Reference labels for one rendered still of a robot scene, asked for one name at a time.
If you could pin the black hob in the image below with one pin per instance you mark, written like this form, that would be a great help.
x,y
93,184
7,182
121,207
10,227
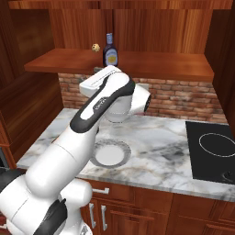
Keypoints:
x,y
208,153

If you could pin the wooden drawer front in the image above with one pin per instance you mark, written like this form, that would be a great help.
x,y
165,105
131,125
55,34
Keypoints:
x,y
122,191

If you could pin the black hob knob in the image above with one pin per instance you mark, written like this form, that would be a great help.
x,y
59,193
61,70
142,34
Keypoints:
x,y
229,176

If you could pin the narrow wooden cupboard door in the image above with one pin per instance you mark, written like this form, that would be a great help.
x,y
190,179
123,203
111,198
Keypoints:
x,y
97,214

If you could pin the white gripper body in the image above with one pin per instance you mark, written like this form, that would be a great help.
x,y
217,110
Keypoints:
x,y
91,84

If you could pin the open wooden cabinet door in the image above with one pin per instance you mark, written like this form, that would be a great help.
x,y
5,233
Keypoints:
x,y
223,61
27,101

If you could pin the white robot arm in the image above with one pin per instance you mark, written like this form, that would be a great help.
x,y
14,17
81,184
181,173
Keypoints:
x,y
58,159

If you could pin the white plate grey rim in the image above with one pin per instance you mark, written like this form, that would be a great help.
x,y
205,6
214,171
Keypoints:
x,y
111,154

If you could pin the dark condiment bottle yellow label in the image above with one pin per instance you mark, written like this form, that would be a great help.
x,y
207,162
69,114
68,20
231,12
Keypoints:
x,y
110,53

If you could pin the wooden cupboard front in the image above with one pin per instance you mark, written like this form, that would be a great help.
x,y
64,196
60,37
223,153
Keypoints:
x,y
202,214

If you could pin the wide wooden cupboard door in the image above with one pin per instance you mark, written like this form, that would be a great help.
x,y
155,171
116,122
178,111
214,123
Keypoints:
x,y
137,218

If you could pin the small speckled beige ball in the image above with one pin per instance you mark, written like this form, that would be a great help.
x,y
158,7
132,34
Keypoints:
x,y
95,47

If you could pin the wooden wall cabinet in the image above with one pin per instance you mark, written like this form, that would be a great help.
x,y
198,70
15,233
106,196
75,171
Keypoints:
x,y
147,27

